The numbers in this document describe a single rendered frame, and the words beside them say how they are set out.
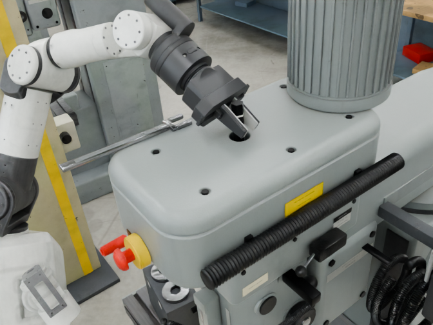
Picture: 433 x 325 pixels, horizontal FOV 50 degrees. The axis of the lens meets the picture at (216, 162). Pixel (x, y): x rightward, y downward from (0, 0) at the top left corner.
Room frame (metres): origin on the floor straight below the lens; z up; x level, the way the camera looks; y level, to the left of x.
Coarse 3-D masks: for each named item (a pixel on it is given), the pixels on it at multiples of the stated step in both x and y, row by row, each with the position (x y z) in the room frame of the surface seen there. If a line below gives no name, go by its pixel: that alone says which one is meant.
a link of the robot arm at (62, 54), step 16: (64, 32) 0.89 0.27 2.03; (80, 32) 0.87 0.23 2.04; (48, 48) 0.88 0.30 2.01; (64, 48) 0.86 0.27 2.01; (80, 48) 0.85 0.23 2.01; (48, 64) 0.87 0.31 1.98; (64, 64) 0.87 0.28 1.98; (80, 64) 0.87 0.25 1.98; (48, 80) 0.87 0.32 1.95; (64, 80) 0.89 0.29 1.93
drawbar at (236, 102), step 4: (236, 100) 0.70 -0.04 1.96; (232, 104) 0.69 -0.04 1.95; (236, 104) 0.68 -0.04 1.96; (240, 104) 0.68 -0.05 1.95; (232, 108) 0.69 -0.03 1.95; (236, 108) 0.68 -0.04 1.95; (240, 108) 0.68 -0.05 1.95; (236, 112) 0.68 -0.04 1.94; (240, 112) 0.68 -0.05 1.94; (240, 120) 0.68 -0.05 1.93; (236, 136) 0.68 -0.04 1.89; (236, 140) 0.68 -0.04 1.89; (240, 140) 0.68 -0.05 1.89; (244, 140) 0.69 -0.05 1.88
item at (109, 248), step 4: (120, 236) 0.66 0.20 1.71; (124, 236) 0.65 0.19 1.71; (116, 240) 0.65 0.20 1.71; (120, 240) 0.65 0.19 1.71; (108, 244) 0.64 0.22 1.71; (112, 244) 0.64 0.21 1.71; (116, 244) 0.64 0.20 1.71; (120, 244) 0.64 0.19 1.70; (100, 248) 0.64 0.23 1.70; (104, 248) 0.63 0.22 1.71; (108, 248) 0.63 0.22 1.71; (112, 248) 0.63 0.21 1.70; (116, 248) 0.63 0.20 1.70; (120, 248) 0.64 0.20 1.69; (100, 252) 0.63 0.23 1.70; (104, 252) 0.62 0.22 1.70; (108, 252) 0.63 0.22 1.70; (112, 252) 0.63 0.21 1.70; (104, 256) 0.62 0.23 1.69
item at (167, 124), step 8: (168, 120) 0.76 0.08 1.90; (176, 120) 0.76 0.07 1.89; (152, 128) 0.73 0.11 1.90; (160, 128) 0.73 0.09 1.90; (168, 128) 0.73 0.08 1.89; (176, 128) 0.73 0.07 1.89; (136, 136) 0.71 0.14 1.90; (144, 136) 0.71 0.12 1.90; (152, 136) 0.71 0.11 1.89; (112, 144) 0.69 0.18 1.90; (120, 144) 0.69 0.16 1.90; (128, 144) 0.69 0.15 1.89; (96, 152) 0.67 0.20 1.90; (104, 152) 0.67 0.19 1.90; (112, 152) 0.67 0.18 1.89; (72, 160) 0.65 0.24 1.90; (80, 160) 0.65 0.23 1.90; (88, 160) 0.65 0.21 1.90; (64, 168) 0.63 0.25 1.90; (72, 168) 0.63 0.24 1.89
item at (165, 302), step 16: (144, 272) 1.12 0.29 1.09; (160, 272) 1.11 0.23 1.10; (160, 288) 1.04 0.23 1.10; (176, 288) 1.04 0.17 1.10; (192, 288) 1.03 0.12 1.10; (160, 304) 0.99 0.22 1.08; (176, 304) 0.97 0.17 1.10; (192, 304) 0.98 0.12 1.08; (176, 320) 0.95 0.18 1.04; (192, 320) 0.97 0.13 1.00
